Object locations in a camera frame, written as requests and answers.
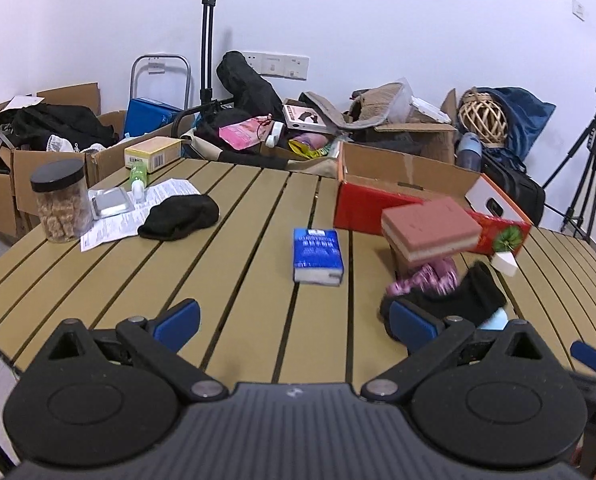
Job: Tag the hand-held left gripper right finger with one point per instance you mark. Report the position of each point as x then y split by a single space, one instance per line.
413 325

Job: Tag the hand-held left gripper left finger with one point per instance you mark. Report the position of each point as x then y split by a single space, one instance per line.
177 322

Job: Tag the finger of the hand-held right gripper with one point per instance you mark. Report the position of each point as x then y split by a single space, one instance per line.
590 356

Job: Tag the pink satin cloth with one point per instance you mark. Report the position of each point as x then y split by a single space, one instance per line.
428 277

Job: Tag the black cloth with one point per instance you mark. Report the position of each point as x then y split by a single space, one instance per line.
470 295

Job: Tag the tan folding slatted table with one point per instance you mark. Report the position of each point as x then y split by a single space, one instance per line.
248 285

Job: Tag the pink layered sponge block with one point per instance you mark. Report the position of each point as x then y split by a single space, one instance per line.
428 227

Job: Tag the black knit beanie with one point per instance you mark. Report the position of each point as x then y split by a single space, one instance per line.
180 215

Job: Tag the white printed paper sheet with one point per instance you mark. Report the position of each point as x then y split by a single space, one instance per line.
107 230

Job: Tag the blue book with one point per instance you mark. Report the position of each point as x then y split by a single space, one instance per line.
315 255

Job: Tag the red cardboard box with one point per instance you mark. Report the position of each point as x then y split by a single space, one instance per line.
363 205

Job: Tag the silver blister pack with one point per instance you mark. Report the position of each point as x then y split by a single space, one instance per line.
110 203

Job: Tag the small green white bottle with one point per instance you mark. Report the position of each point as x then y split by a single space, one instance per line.
137 180

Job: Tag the clear jar black lid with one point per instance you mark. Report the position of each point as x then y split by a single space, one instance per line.
62 210

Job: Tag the black suitcase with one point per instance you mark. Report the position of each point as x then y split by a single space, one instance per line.
515 187

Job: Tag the yellow cardboard box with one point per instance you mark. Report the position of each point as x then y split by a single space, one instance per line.
152 152

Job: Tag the blue water bottle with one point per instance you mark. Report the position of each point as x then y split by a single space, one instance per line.
469 152

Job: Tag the plain cardboard box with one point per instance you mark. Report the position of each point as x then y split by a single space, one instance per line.
107 155

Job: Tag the open brown cardboard box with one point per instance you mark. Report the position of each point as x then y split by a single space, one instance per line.
413 135

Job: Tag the pink plastic packet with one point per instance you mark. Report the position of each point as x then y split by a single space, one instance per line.
243 132

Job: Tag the yellow green snack packet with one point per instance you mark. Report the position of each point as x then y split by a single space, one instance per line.
308 151

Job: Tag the blue plastic box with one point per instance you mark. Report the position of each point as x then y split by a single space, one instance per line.
150 115

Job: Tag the cardboard box blue triangle print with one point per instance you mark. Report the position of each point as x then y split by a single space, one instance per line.
27 175

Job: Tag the white plastic bottle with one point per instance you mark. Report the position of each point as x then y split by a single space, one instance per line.
274 134

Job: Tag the wicker ball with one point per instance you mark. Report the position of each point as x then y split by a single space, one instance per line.
483 120

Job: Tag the grey brown fleece cloth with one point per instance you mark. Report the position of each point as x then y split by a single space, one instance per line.
378 102

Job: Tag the black tripod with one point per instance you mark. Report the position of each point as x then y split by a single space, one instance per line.
595 130

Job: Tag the white black product box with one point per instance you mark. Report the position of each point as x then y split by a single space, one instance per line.
305 117

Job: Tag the black backpack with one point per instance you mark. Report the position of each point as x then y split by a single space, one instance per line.
52 122

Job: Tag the dark blue cloth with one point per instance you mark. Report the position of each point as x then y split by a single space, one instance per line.
528 115

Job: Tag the black fabric bag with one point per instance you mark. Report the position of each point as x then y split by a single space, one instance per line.
250 85

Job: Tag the silver step ladder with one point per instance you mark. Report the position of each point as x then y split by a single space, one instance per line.
160 58

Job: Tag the black wheeled cart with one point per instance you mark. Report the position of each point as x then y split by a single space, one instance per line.
206 35

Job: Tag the white wall socket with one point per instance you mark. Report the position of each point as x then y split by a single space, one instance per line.
252 62
273 65
297 66

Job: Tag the white wall switch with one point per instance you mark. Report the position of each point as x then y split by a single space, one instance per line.
578 10

